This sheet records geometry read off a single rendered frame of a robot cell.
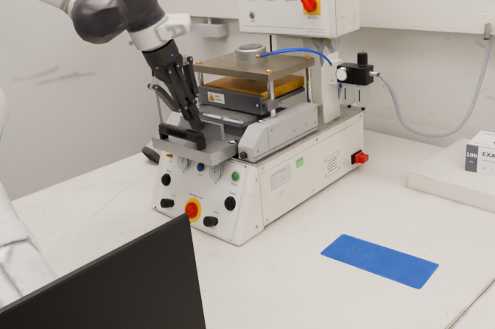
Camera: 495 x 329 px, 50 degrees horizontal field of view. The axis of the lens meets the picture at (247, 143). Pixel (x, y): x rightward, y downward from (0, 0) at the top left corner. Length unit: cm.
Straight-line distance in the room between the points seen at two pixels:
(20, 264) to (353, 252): 71
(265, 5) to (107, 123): 147
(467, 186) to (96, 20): 94
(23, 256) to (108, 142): 205
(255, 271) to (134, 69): 183
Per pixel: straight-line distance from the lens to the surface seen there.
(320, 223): 130
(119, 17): 109
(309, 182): 138
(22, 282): 74
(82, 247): 136
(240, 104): 130
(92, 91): 270
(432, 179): 142
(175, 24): 112
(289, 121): 127
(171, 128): 126
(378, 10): 171
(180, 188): 137
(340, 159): 148
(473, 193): 138
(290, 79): 138
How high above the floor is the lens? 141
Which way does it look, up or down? 21 degrees down
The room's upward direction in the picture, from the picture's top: 6 degrees counter-clockwise
